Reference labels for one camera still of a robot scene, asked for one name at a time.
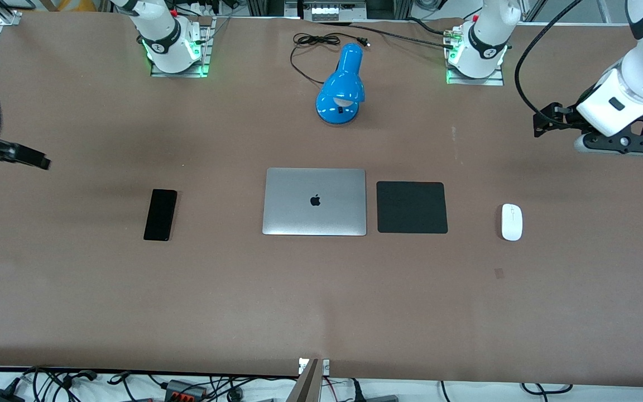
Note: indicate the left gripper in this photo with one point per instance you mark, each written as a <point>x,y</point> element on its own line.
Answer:
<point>566,119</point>

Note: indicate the white computer mouse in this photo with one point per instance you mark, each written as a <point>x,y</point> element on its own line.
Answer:
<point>512,222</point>

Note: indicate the black smartphone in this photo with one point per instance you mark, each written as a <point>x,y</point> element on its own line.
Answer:
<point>160,215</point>

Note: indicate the black mouse pad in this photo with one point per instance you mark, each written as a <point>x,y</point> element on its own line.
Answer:
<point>412,207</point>

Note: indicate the blue desk lamp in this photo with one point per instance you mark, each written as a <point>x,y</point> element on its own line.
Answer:
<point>342,84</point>

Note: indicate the black power adapter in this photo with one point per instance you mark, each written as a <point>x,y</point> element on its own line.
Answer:
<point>0,395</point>

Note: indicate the grey power strip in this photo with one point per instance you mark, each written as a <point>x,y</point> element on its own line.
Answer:
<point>330,11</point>

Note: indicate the silver laptop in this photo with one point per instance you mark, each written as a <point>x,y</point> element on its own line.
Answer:
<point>314,202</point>

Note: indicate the black orange connector block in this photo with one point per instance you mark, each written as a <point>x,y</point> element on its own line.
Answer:
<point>185,389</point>

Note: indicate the aluminium arm base plate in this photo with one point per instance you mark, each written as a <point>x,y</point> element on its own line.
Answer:
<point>497,81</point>
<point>205,53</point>

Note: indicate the brown camera stand post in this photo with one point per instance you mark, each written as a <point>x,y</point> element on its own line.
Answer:
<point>306,385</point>

